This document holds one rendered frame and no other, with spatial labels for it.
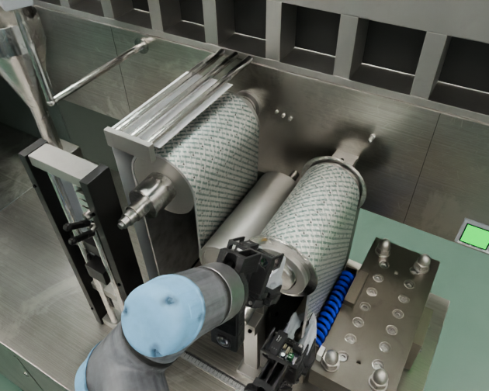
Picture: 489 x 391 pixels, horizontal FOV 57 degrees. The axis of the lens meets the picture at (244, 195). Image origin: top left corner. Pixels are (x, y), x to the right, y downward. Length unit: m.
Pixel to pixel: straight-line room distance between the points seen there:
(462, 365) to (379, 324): 1.27
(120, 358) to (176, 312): 0.10
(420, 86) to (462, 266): 1.81
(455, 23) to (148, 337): 0.66
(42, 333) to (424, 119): 1.00
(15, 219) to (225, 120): 0.87
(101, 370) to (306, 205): 0.47
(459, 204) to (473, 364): 1.38
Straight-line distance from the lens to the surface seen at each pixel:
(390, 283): 1.11
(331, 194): 0.87
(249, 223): 0.91
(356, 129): 0.97
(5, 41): 1.09
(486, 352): 2.37
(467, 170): 0.96
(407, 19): 0.85
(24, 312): 1.32
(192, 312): 0.46
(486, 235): 1.05
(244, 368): 1.09
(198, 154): 0.83
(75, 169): 0.77
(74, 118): 1.60
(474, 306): 2.49
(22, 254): 1.45
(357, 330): 1.03
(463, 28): 0.84
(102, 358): 0.54
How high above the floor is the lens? 1.90
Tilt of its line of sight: 44 degrees down
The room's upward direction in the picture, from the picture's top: 2 degrees counter-clockwise
